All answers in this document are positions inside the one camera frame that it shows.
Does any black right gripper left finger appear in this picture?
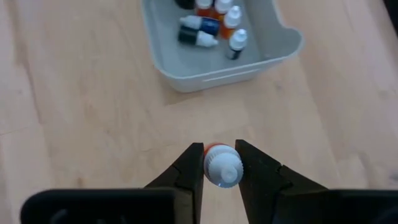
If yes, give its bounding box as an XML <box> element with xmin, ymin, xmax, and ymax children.
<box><xmin>20</xmin><ymin>142</ymin><xmax>205</xmax><ymax>224</ymax></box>

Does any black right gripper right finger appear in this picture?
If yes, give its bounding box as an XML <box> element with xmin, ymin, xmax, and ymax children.
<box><xmin>235</xmin><ymin>139</ymin><xmax>398</xmax><ymax>224</ymax></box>

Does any small orange coloring bottle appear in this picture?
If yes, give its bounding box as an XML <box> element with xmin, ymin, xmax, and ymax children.
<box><xmin>203</xmin><ymin>142</ymin><xmax>244</xmax><ymax>189</ymax></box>

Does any small blue coloring bottle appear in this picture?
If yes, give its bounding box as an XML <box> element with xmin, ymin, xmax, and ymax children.
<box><xmin>179</xmin><ymin>15</ymin><xmax>221</xmax><ymax>37</ymax></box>

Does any white plastic storage bin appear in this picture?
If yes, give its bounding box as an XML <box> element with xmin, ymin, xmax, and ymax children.
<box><xmin>139</xmin><ymin>0</ymin><xmax>304</xmax><ymax>93</ymax></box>

